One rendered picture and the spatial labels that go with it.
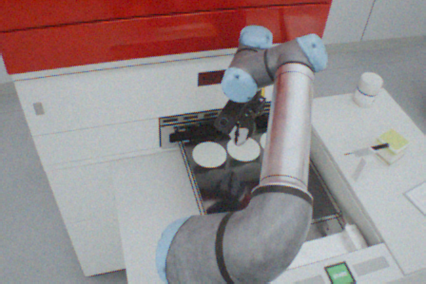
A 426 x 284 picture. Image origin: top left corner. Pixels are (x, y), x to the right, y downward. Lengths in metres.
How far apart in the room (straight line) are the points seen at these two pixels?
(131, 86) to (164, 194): 0.33
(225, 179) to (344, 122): 0.42
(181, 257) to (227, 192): 0.51
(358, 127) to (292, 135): 0.67
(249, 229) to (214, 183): 0.57
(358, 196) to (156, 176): 0.59
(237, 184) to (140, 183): 0.30
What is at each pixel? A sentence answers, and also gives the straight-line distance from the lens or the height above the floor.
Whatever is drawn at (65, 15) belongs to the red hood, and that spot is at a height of 1.36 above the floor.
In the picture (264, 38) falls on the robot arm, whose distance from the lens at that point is 0.91.
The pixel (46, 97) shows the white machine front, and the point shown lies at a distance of 1.11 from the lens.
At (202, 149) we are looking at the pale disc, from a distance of 1.21.
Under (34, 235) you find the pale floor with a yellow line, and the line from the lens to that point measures 2.20.
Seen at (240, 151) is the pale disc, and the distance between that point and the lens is 1.22.
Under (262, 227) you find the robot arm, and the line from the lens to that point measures 0.57.
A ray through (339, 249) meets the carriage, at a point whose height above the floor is 0.88.
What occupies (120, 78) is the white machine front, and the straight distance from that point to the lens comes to 1.08.
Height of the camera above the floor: 1.80
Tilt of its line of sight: 44 degrees down
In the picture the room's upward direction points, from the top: 5 degrees clockwise
